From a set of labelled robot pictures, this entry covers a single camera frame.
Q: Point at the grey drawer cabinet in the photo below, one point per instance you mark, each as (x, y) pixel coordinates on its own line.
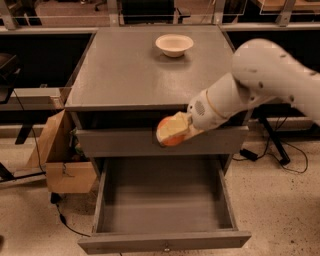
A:
(127, 82)

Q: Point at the white paper bowl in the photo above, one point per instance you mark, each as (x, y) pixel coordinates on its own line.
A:
(174, 45)

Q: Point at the grey middle drawer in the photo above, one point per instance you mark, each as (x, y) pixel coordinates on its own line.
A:
(143, 142)

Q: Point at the orange fruit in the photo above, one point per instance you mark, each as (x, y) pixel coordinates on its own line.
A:
(170, 131)

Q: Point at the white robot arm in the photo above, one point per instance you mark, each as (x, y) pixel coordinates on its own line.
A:
(261, 71)

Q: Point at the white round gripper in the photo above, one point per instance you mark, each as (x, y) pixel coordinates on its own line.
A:
(201, 113)

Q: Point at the brown cardboard box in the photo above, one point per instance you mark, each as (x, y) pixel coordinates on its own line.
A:
(55, 155)

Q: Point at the grey open bottom drawer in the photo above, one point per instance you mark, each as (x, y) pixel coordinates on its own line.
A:
(145, 202)

